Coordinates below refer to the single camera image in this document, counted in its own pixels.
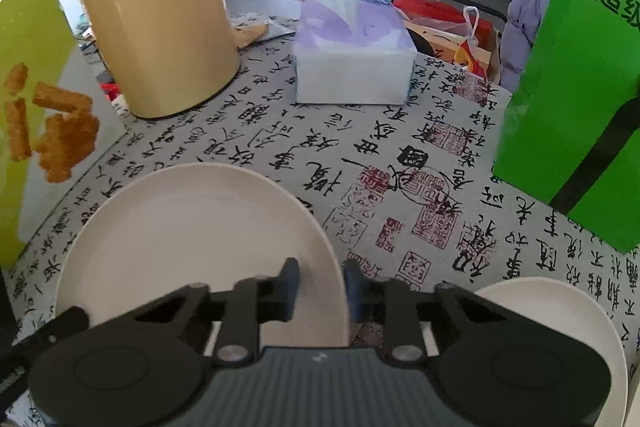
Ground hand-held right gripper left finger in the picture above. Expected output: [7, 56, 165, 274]
[132, 257, 301, 368]

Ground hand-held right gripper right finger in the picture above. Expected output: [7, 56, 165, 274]
[344, 258, 508, 368]

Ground cream plate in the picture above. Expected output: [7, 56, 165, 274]
[55, 163, 349, 348]
[472, 277, 628, 427]

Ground calligraphy printed tablecloth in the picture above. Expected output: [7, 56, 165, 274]
[0, 9, 640, 427]

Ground white tissue pack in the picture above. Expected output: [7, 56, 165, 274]
[291, 0, 418, 106]

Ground brown paper packet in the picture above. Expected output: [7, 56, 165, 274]
[231, 21, 271, 50]

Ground red plastic bag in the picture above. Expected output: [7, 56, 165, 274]
[392, 0, 503, 84]

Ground green paper bag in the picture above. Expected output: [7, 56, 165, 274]
[492, 0, 640, 254]

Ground yellow thermos jug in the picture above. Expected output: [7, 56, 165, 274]
[25, 0, 242, 120]

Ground purple jacket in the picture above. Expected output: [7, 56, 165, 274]
[500, 0, 556, 90]

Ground lime snack gift bag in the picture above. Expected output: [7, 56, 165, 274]
[0, 0, 128, 268]

